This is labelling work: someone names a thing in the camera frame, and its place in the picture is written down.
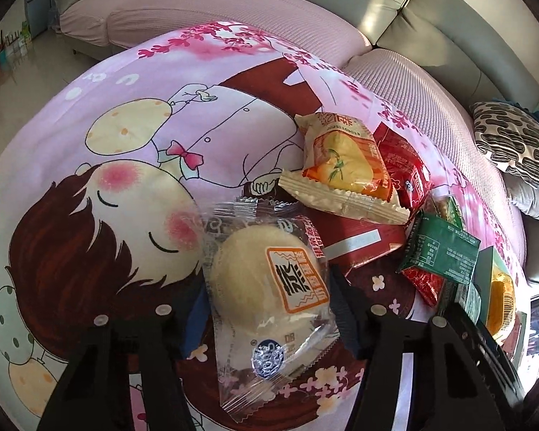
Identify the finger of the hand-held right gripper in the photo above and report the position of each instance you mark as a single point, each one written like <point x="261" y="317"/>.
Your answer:
<point x="492" y="357"/>

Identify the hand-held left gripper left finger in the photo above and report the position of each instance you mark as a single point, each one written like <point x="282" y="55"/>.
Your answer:
<point x="193" y="327"/>

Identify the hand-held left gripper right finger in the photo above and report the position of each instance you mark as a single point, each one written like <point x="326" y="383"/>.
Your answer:
<point x="343" y="309"/>

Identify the orange cake packet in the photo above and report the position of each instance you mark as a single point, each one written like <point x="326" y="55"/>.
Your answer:
<point x="501" y="301"/>

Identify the pale green barcode snack packet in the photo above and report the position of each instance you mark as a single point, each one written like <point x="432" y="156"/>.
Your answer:
<point x="469" y="301"/>

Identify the dark red striped packet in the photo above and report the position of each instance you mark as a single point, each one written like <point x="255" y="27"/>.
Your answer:
<point x="364" y="242"/>

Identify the clear round bun packet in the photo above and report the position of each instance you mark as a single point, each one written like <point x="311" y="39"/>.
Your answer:
<point x="251" y="278"/>

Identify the small shiny red packet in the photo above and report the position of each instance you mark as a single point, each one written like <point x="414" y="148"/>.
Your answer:
<point x="426" y="285"/>

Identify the yellow cake packet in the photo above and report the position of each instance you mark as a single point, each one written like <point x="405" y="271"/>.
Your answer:
<point x="489" y="262"/>

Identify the dark green snack packet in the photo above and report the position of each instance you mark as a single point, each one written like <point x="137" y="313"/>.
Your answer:
<point x="444" y="251"/>

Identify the yellow orange pastry packet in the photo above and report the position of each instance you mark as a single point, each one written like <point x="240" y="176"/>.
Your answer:
<point x="341" y="166"/>

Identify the gold green candy packet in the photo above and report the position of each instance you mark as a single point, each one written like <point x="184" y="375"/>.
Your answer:
<point x="449" y="208"/>

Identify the red snack packet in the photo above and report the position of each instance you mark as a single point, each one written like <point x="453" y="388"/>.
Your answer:
<point x="406" y="170"/>

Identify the grey cushion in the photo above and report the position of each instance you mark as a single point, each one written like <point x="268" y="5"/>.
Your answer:
<point x="534" y="202"/>

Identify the black white patterned cushion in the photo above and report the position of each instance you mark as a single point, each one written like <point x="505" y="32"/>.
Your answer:
<point x="516" y="143"/>

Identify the pink sofa cover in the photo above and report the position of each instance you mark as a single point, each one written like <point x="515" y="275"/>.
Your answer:
<point x="251" y="13"/>

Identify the row of small floor containers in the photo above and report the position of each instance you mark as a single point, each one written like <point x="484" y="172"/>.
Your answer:
<point x="9" y="49"/>

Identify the blue cabinet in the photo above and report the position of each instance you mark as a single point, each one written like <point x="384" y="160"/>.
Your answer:
<point x="40" y="4"/>

